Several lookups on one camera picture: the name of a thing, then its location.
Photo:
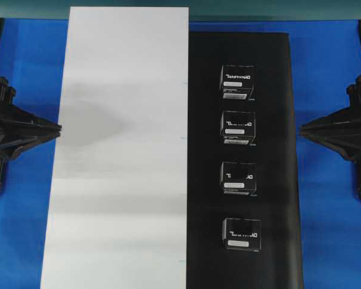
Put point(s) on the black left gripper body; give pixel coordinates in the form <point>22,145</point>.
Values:
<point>7,139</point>

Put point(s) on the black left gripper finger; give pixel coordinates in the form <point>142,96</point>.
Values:
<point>21,119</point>
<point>12,149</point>

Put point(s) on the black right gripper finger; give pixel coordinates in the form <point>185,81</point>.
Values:
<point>348,154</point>
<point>339,121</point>

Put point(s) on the black dynamixel box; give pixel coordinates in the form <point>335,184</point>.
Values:
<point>238,127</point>
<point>242,234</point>
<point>238,178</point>
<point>237,82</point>

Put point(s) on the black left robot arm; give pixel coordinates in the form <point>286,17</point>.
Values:
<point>20,130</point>

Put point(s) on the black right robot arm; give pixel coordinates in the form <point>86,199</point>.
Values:
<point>343,138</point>

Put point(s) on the white base board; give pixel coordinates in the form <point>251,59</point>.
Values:
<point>117,213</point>

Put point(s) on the black base board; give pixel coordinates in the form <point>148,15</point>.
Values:
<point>209,263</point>

